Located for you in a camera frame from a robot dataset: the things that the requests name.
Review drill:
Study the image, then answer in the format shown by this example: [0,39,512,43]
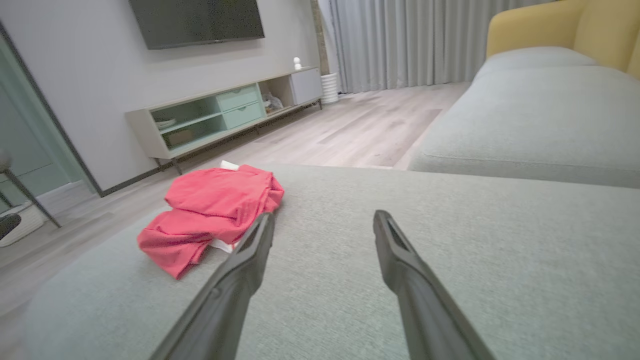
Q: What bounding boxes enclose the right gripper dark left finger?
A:
[150,212,276,360]

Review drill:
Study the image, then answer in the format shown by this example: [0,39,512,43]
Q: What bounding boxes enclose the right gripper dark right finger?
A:
[372,210,496,360]

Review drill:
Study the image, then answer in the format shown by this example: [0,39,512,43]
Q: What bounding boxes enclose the red jersey number 23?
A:
[137,160,286,280]

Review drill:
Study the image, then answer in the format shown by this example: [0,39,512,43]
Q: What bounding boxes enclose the brown box in cabinet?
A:
[164,129,196,149]

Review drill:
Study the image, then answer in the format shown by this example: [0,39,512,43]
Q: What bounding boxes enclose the beige green TV cabinet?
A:
[125,66,324,176]

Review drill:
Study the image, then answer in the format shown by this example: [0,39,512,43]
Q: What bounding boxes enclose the pale clutter in cabinet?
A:
[262,91,284,115]

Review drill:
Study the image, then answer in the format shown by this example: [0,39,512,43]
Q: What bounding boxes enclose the grey sofa seat cushion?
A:
[407,65,640,190]
[475,46,599,81]

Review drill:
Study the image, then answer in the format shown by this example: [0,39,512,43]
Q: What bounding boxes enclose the white ribbed vase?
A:
[320,72,341,105]

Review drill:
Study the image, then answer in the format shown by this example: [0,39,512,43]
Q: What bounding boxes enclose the white woven basket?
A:
[0,202,47,248]

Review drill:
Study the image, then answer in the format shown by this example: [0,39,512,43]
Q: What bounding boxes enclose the grey pleated curtain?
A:
[317,0,556,94]

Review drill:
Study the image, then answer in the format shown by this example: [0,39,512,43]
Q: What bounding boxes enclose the pale green glass door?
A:
[0,22,103,198]

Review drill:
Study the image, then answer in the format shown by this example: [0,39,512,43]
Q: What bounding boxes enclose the grey stool metal legs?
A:
[0,150,62,229]

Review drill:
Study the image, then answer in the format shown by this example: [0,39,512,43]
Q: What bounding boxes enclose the yellow sofa backrest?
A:
[486,0,640,81]

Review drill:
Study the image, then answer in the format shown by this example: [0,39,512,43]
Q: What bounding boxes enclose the black wall-mounted television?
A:
[128,0,266,51]

